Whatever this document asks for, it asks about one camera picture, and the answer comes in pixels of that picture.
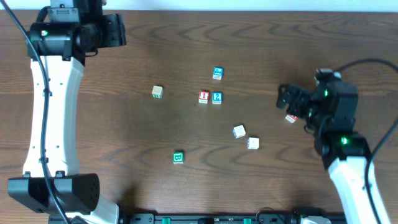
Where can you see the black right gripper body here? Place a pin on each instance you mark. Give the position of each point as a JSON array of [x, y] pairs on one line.
[[298, 100]]

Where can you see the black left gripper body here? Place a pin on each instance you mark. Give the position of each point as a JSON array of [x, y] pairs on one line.
[[116, 30]]

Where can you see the red letter A block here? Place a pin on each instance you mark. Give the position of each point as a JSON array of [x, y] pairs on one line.
[[291, 118]]

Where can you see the blue number 2 block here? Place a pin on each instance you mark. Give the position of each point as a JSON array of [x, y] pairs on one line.
[[217, 98]]

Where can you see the red letter I block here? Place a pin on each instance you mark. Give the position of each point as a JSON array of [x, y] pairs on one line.
[[203, 97]]

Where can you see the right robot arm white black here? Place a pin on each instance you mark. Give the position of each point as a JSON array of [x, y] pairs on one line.
[[329, 112]]

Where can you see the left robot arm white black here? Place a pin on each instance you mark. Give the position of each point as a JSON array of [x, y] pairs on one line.
[[64, 34]]

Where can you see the white block number 4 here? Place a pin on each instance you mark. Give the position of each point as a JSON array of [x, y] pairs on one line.
[[253, 143]]

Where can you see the white block number 8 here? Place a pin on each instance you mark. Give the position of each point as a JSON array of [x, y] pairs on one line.
[[239, 131]]

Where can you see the blue picture block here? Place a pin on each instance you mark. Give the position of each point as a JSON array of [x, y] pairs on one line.
[[218, 73]]

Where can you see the beige block green side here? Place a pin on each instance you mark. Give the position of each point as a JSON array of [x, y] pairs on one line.
[[157, 91]]

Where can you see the green letter B block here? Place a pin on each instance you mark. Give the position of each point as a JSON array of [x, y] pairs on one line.
[[178, 158]]

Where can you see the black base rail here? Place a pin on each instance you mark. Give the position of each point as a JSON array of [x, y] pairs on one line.
[[266, 218]]

